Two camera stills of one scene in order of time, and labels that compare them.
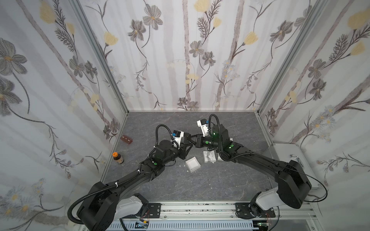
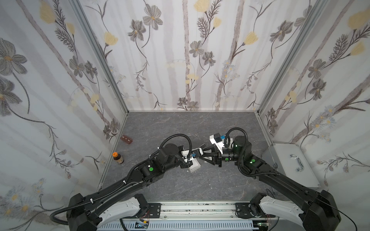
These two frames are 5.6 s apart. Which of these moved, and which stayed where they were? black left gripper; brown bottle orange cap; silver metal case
Moved: black left gripper
Stayed: brown bottle orange cap; silver metal case
